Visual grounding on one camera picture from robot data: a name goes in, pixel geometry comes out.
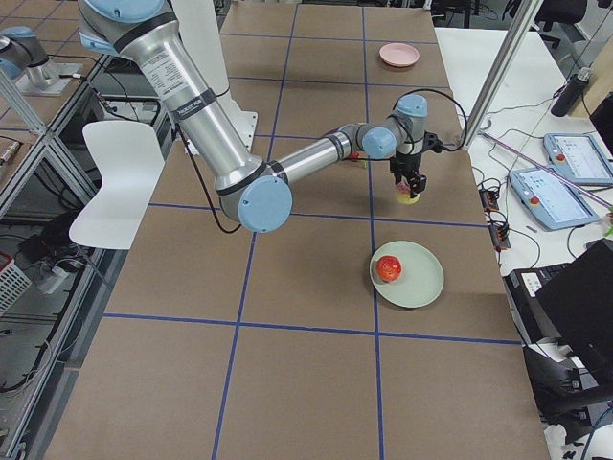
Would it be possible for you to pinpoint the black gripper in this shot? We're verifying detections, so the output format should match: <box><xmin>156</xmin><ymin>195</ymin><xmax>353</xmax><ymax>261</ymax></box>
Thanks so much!
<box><xmin>389</xmin><ymin>151</ymin><xmax>427</xmax><ymax>198</ymax></box>

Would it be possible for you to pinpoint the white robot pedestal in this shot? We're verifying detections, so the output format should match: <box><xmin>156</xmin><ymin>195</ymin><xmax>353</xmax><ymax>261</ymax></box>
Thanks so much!
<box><xmin>171</xmin><ymin>0</ymin><xmax>258</xmax><ymax>151</ymax></box>

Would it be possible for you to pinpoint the pink plate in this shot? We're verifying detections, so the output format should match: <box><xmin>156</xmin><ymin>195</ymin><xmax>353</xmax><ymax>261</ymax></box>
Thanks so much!
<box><xmin>378</xmin><ymin>42</ymin><xmax>420</xmax><ymax>68</ymax></box>

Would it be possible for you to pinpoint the near teach pendant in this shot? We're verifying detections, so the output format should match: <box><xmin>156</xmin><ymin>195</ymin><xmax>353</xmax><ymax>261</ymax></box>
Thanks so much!
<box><xmin>509</xmin><ymin>168</ymin><xmax>599</xmax><ymax>231</ymax></box>

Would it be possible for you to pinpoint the aluminium frame post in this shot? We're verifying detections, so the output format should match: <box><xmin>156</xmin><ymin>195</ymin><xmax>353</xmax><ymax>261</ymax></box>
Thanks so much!
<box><xmin>463</xmin><ymin>0</ymin><xmax>543</xmax><ymax>150</ymax></box>

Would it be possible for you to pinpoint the teach pendant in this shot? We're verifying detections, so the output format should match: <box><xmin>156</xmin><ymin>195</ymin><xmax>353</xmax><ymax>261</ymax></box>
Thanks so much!
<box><xmin>509</xmin><ymin>168</ymin><xmax>599</xmax><ymax>231</ymax></box>
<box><xmin>543</xmin><ymin>133</ymin><xmax>612</xmax><ymax>186</ymax></box>

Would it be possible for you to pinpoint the green plate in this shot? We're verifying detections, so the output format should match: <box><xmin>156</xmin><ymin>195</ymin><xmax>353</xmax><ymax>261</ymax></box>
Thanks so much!
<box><xmin>370</xmin><ymin>241</ymin><xmax>444</xmax><ymax>309</ymax></box>

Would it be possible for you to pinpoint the pink yellow peach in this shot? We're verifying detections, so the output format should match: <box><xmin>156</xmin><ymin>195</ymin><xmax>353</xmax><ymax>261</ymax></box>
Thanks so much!
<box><xmin>396</xmin><ymin>182</ymin><xmax>420</xmax><ymax>205</ymax></box>

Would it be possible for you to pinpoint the white chair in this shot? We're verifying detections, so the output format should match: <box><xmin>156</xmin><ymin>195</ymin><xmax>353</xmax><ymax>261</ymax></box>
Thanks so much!
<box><xmin>69</xmin><ymin>121</ymin><xmax>165</xmax><ymax>250</ymax></box>

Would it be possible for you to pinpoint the far teach pendant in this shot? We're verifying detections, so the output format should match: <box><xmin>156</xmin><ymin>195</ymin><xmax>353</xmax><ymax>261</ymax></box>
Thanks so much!
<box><xmin>543</xmin><ymin>133</ymin><xmax>612</xmax><ymax>186</ymax></box>

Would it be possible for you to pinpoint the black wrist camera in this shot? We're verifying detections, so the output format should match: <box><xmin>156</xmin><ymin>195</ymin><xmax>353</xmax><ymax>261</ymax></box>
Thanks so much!
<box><xmin>421</xmin><ymin>131</ymin><xmax>443</xmax><ymax>153</ymax></box>

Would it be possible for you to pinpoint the red pomegranate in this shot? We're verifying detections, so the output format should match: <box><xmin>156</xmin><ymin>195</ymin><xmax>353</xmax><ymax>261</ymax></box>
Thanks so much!
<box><xmin>375</xmin><ymin>255</ymin><xmax>402</xmax><ymax>283</ymax></box>

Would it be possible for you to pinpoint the black water bottle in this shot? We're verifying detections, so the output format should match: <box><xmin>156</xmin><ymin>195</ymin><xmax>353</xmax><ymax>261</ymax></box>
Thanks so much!
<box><xmin>550</xmin><ymin>67</ymin><xmax>594</xmax><ymax>117</ymax></box>

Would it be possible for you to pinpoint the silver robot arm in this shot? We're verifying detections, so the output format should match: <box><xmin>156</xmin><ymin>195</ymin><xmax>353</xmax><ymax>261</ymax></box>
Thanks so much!
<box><xmin>1</xmin><ymin>26</ymin><xmax>82</xmax><ymax>97</ymax></box>
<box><xmin>78</xmin><ymin>1</ymin><xmax>434</xmax><ymax>233</ymax></box>

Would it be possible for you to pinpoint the black office chair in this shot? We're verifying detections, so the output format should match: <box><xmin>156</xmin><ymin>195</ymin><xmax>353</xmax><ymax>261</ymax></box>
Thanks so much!
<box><xmin>506</xmin><ymin>239</ymin><xmax>612</xmax><ymax>443</ymax></box>

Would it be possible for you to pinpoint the white wire basket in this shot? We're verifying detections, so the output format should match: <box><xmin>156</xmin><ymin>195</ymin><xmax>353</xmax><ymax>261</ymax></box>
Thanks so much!
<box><xmin>0</xmin><ymin>252</ymin><xmax>32</xmax><ymax>315</ymax></box>

